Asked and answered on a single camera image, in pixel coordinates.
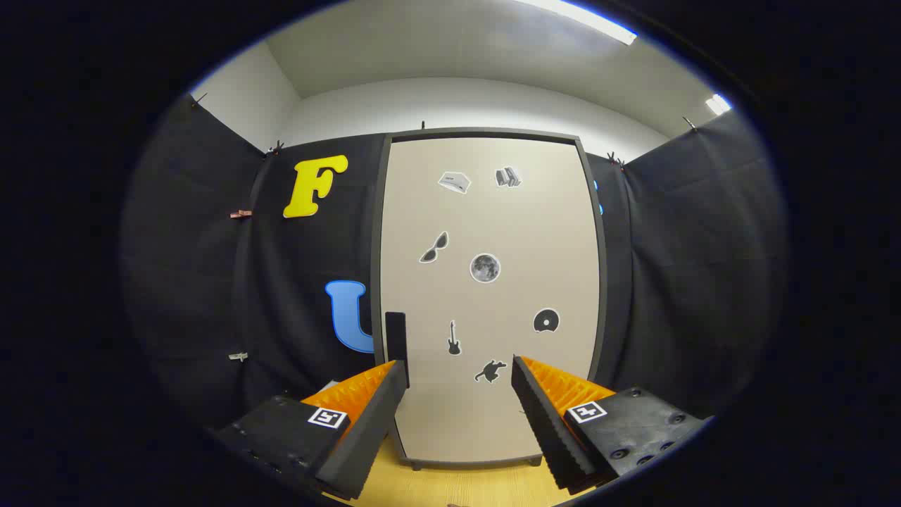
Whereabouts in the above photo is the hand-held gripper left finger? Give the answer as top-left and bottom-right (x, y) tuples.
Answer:
(211, 359), (410, 502)

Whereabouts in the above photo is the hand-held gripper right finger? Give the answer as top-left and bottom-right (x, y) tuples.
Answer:
(510, 354), (712, 494)

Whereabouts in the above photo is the black door handle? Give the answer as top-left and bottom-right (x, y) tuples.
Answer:
(384, 311), (410, 388)

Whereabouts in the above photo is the grey cabinet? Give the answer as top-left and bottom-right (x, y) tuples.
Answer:
(371, 127), (610, 471)

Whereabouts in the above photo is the black backdrop cloth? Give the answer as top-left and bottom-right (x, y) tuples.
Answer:
(120, 92), (789, 430)

